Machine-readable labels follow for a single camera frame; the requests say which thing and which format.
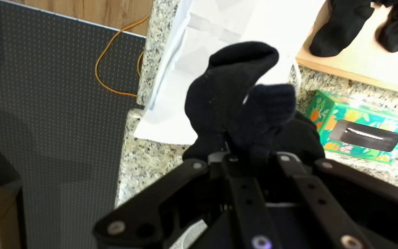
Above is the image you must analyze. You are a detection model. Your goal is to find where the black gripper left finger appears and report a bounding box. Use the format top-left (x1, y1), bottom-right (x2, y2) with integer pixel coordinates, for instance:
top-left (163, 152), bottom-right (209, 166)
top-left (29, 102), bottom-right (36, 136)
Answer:
top-left (91, 147), bottom-right (283, 249)

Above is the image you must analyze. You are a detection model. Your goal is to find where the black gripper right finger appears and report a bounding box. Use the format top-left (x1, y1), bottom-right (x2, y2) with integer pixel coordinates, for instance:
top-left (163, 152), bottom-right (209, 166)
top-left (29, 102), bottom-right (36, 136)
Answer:
top-left (253, 149), bottom-right (398, 249)

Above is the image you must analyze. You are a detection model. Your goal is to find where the green floral tissue box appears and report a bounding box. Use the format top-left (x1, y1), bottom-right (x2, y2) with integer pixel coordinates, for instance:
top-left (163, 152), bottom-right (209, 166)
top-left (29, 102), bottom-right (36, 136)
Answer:
top-left (304, 89), bottom-right (398, 166)

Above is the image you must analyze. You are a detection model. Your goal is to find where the shallow cardboard box tray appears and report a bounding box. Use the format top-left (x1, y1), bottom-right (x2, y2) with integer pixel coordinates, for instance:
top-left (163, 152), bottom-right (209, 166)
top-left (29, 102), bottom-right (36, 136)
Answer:
top-left (294, 0), bottom-right (398, 96)

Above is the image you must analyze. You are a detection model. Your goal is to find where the orange cable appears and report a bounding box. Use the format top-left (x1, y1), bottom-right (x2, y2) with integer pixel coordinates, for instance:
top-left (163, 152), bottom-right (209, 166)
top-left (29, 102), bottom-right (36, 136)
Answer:
top-left (92, 14), bottom-right (151, 100)

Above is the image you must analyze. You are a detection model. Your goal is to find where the white paper bag with handles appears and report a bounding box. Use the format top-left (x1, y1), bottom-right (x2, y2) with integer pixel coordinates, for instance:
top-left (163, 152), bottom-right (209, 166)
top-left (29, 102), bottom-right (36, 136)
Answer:
top-left (133, 0), bottom-right (327, 147)

